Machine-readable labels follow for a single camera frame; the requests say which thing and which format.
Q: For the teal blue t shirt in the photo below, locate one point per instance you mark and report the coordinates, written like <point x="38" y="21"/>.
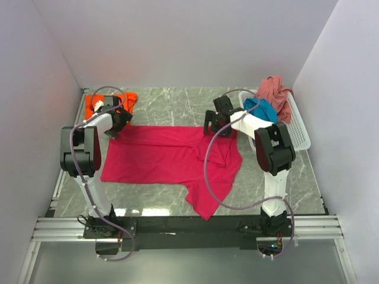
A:
<point x="261" y="109"/>

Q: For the aluminium frame rail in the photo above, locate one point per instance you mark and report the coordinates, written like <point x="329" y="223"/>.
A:
<point x="57" y="230"/>

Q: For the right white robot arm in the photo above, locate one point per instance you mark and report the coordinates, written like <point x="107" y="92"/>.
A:
<point x="274" y="153"/>

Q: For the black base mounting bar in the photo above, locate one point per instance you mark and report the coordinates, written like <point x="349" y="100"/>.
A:
<point x="146" y="233"/>

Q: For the salmon pink t shirt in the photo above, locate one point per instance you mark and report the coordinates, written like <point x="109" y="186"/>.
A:
<point x="273" y="91"/>

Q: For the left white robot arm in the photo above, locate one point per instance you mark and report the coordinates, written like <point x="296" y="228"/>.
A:
<point x="80" y="155"/>

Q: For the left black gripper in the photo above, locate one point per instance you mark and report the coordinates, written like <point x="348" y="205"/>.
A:
<point x="124" y="118"/>

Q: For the white plastic basket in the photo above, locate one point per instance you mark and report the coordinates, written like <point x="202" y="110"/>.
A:
<point x="296" y="128"/>

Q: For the folded orange t shirt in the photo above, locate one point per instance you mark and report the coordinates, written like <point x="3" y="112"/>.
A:
<point x="131" y="99"/>

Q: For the magenta t shirt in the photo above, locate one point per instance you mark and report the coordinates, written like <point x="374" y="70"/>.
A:
<point x="175" y="155"/>

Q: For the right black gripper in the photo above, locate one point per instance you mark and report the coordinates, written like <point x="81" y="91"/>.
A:
<point x="211" y="116"/>

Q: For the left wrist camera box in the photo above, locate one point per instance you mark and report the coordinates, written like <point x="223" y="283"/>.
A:
<point x="98" y="106"/>

